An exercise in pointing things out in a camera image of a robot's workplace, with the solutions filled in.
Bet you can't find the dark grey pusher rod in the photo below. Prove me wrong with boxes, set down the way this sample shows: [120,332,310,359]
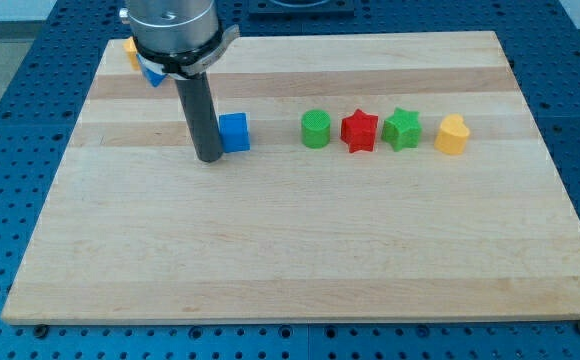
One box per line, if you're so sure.
[176,73,224,163]

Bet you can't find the blue cube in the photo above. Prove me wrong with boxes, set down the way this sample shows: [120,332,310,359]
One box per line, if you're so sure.
[219,113,250,153]

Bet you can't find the yellow block behind arm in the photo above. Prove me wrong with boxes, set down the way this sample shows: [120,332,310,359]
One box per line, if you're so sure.
[122,36,140,71]

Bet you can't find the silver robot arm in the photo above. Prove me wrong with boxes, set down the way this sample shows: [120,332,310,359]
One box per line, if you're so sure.
[119,0,240,163]

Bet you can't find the blue block behind arm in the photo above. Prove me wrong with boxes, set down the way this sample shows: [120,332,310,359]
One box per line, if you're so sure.
[136,54,166,87]

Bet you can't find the green cylinder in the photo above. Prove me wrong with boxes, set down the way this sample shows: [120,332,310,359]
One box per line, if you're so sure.
[301,109,331,149]

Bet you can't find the red star block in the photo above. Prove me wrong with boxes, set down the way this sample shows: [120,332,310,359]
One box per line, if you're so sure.
[340,109,378,153]

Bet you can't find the wooden board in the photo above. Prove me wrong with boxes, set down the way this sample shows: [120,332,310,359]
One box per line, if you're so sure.
[1,31,580,326]

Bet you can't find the green star block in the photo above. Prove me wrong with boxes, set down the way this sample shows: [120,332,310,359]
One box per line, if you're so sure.
[381,107,422,152]

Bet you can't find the yellow heart block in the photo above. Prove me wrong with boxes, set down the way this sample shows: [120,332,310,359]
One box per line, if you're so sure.
[434,114,471,155]

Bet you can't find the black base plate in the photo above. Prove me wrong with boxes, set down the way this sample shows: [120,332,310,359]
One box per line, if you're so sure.
[247,0,355,15]

